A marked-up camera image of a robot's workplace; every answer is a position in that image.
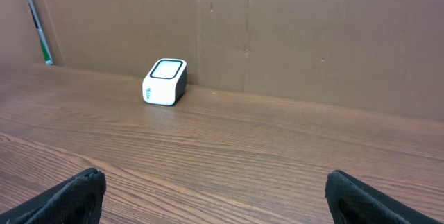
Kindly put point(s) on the white green strip behind cardboard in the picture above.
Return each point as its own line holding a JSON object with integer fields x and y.
{"x": 45, "y": 47}

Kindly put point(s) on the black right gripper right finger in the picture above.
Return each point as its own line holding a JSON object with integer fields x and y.
{"x": 351, "y": 201}

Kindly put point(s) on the white barcode scanner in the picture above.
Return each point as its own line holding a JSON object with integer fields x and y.
{"x": 166, "y": 82}

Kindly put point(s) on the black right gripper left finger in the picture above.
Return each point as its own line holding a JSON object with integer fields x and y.
{"x": 78, "y": 199}

